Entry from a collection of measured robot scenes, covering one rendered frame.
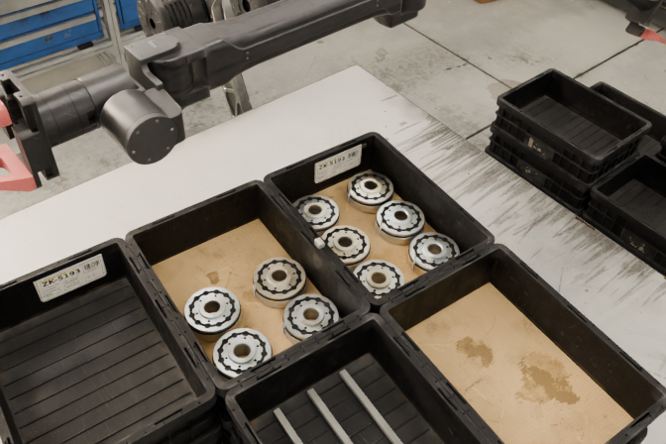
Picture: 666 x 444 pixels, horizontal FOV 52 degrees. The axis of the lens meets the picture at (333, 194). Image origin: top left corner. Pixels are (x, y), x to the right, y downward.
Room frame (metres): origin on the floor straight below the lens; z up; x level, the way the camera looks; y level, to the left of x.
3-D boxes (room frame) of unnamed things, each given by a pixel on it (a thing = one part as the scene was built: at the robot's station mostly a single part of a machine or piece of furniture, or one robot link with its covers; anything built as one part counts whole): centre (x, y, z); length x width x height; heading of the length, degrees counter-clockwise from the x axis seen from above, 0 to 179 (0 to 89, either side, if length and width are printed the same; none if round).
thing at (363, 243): (0.93, -0.03, 0.86); 0.10 x 0.10 x 0.01
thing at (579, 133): (1.79, -0.76, 0.37); 0.40 x 0.30 x 0.45; 41
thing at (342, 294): (0.79, 0.16, 0.87); 0.40 x 0.30 x 0.11; 36
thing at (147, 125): (0.59, 0.20, 1.45); 0.12 x 0.11 x 0.09; 132
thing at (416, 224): (1.01, -0.15, 0.86); 0.10 x 0.10 x 0.01
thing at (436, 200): (0.97, -0.09, 0.87); 0.40 x 0.30 x 0.11; 36
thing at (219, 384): (0.79, 0.16, 0.92); 0.40 x 0.30 x 0.02; 36
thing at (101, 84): (0.59, 0.25, 1.45); 0.07 x 0.07 x 0.06; 42
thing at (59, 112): (0.56, 0.29, 1.45); 0.07 x 0.07 x 0.10; 42
